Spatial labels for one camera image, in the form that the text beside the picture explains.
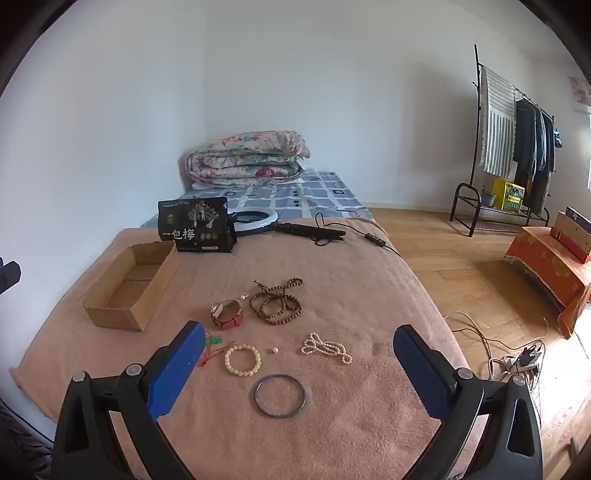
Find black cable with inline switch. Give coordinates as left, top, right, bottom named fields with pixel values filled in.
left=315, top=210, right=402, bottom=257

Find red cord with green charm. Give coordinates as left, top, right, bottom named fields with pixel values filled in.
left=198, top=331, right=225, bottom=368

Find cream bead necklace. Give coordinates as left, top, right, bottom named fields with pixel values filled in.
left=301, top=332, right=352, bottom=365

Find black printed bag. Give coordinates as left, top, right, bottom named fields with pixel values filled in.
left=157, top=197, right=237, bottom=254

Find white power strip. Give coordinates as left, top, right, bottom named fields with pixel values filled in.
left=489, top=355, right=541, bottom=381

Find yellow crate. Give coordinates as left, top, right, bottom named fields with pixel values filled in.
left=492, top=178, right=527, bottom=213

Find red strap wristwatch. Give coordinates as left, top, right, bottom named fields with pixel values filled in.
left=210, top=299, right=245, bottom=330

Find black metal clothes rack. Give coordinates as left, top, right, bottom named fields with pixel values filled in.
left=450, top=44, right=555, bottom=238

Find black hair straightener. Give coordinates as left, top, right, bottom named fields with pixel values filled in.
left=276, top=222, right=347, bottom=241

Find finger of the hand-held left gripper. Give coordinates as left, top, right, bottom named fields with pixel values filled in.
left=0, top=258, right=22, bottom=294

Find dark cloth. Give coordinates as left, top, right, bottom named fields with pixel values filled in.
left=0, top=399, right=56, bottom=480

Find cardboard box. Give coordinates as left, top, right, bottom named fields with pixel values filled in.
left=82, top=241, right=182, bottom=332

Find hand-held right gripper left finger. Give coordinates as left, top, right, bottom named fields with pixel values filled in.
left=53, top=320, right=206, bottom=480

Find white ring light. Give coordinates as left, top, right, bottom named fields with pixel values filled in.
left=228, top=209, right=281, bottom=238

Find tangle of floor cables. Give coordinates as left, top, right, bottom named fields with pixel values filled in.
left=445, top=311, right=550, bottom=370

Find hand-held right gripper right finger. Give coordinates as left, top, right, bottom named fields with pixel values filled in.
left=392, top=324, right=543, bottom=480

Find orange cloth covered table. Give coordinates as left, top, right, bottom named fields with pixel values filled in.
left=504, top=226, right=591, bottom=340

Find brown wooden bead necklace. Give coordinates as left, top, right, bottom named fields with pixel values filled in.
left=249, top=277, right=304, bottom=326

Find metal bangle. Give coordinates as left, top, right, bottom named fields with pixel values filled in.
left=254, top=375, right=306, bottom=419

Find dark hanging clothes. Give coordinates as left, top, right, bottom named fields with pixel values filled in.
left=512, top=98, right=557, bottom=215

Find tan flat box dark edge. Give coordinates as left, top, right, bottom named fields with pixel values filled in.
left=554, top=206, right=591, bottom=254

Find blue checked bedsheet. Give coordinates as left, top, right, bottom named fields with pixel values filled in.
left=141, top=170, right=375, bottom=229

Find red flat box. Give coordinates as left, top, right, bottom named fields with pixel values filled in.
left=549, top=227, right=591, bottom=265

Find white bead bracelet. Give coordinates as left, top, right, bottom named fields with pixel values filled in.
left=224, top=344, right=262, bottom=378

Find striped hanging towel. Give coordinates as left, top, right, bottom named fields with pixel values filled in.
left=478, top=66, right=518, bottom=178

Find folded floral quilt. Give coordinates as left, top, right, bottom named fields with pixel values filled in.
left=186, top=131, right=312, bottom=188

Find brown fleece blanket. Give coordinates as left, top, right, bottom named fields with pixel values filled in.
left=9, top=219, right=467, bottom=480

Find wall picture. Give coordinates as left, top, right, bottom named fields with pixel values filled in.
left=568, top=75, right=591, bottom=112

